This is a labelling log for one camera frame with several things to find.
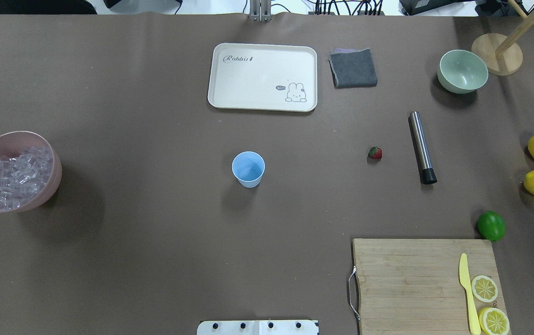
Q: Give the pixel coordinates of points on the light blue cup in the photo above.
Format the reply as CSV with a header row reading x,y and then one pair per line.
x,y
248,167

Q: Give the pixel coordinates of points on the pile of ice cubes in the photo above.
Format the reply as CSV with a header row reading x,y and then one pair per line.
x,y
23,177

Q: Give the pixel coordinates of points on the wooden cup rack stand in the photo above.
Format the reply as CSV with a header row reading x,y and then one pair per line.
x,y
501,54

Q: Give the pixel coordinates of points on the cream rabbit tray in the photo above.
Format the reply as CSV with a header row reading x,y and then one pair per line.
x,y
263,77

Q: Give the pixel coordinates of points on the red strawberry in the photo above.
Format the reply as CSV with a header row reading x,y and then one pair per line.
x,y
375,153

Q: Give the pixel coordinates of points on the grey folded cloth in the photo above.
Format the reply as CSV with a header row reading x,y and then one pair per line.
x,y
353,68

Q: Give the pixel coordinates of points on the steel muddler black tip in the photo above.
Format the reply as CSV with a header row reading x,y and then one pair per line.
x,y
428,176

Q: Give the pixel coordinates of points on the bamboo cutting board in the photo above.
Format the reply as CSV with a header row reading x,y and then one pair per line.
x,y
410,286

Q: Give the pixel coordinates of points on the mint green bowl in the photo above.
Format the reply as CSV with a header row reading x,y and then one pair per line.
x,y
462,72

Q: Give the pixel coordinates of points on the yellow plastic knife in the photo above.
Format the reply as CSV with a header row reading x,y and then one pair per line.
x,y
464,280

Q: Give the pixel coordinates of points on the green lime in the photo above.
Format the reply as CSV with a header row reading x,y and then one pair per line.
x,y
491,226

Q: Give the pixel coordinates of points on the upper lemon slice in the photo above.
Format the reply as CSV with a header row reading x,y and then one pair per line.
x,y
485,289

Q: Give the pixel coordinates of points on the lemon slice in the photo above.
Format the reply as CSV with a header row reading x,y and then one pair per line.
x,y
485,289
494,321

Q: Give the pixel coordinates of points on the pink bowl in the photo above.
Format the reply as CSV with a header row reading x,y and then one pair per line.
x,y
11,145

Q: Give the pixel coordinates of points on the lower lemon slice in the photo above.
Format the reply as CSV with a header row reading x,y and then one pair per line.
x,y
494,321

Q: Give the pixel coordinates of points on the aluminium frame post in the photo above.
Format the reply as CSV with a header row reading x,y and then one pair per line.
x,y
260,10

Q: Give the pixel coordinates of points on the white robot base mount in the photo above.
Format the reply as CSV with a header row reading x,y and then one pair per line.
x,y
259,327

